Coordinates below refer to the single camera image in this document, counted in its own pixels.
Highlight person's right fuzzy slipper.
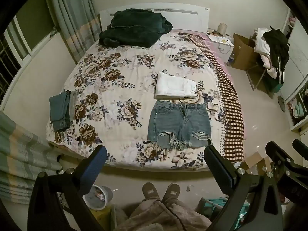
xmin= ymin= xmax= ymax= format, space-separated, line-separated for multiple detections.
xmin=162 ymin=183 xmax=181 ymax=204

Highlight white nightstand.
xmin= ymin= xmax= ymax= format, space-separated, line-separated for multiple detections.
xmin=207 ymin=33 xmax=235 ymax=64

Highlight folded teal pants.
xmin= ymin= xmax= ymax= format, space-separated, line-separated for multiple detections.
xmin=49 ymin=90 xmax=72 ymax=131

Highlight brown checked bed sheet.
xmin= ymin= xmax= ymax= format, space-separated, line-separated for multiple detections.
xmin=188 ymin=32 xmax=247 ymax=163

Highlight striped green window curtain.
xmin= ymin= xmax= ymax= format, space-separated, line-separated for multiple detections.
xmin=0 ymin=112 xmax=63 ymax=198
xmin=43 ymin=0 xmax=101 ymax=64

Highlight white wardrobe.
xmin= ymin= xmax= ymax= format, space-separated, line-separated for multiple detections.
xmin=280 ymin=7 xmax=308 ymax=131

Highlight person's fuzzy slipper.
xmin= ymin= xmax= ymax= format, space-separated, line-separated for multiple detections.
xmin=162 ymin=183 xmax=181 ymax=204
xmin=142 ymin=182 xmax=160 ymax=201

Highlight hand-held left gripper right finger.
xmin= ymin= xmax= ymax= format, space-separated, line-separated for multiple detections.
xmin=203 ymin=145 xmax=283 ymax=231

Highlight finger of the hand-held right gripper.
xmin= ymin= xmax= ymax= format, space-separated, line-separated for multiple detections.
xmin=265 ymin=141 xmax=308 ymax=174
xmin=292 ymin=139 xmax=308 ymax=153

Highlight folded white pants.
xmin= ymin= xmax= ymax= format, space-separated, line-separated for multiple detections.
xmin=154 ymin=72 xmax=198 ymax=100

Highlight white headboard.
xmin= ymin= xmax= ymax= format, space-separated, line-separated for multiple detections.
xmin=99 ymin=3 xmax=210 ymax=33

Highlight teal plastic basket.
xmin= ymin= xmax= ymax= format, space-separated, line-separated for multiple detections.
xmin=200 ymin=197 xmax=251 ymax=231

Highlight wooden folding chair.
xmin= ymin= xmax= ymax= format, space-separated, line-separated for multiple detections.
xmin=245 ymin=29 xmax=289 ymax=92

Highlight pile of pale clothes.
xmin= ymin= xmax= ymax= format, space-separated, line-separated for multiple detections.
xmin=254 ymin=28 xmax=280 ymax=79

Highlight dark green fleece blanket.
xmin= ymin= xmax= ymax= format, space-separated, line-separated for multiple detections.
xmin=99 ymin=9 xmax=174 ymax=48

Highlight black cable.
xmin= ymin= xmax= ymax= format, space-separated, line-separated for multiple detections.
xmin=156 ymin=198 xmax=184 ymax=231

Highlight black garment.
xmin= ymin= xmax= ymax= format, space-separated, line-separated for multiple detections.
xmin=262 ymin=26 xmax=290 ymax=85

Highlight white framed window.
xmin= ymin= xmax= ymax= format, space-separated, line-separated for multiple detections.
xmin=0 ymin=14 xmax=58 ymax=106

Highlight person's left fuzzy slipper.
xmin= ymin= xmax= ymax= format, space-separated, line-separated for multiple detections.
xmin=142 ymin=182 xmax=160 ymax=201

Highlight yellow box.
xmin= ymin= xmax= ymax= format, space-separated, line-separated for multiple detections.
xmin=93 ymin=207 xmax=111 ymax=231

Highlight grey floor slipper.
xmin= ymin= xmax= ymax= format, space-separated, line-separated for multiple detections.
xmin=278 ymin=96 xmax=287 ymax=112

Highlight ripped denim shorts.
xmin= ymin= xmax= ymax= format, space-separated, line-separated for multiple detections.
xmin=147 ymin=100 xmax=213 ymax=151

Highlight flattened cardboard pieces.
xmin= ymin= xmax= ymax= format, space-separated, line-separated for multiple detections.
xmin=237 ymin=150 xmax=273 ymax=174

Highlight grey plastic bucket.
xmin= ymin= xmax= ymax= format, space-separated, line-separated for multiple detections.
xmin=83 ymin=185 xmax=113 ymax=210

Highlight bed with floral quilt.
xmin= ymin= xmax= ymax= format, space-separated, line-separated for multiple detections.
xmin=46 ymin=28 xmax=247 ymax=171

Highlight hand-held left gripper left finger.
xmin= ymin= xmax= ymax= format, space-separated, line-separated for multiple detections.
xmin=28 ymin=145 xmax=107 ymax=231

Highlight open cardboard box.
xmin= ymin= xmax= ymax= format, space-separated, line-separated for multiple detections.
xmin=231 ymin=34 xmax=261 ymax=71

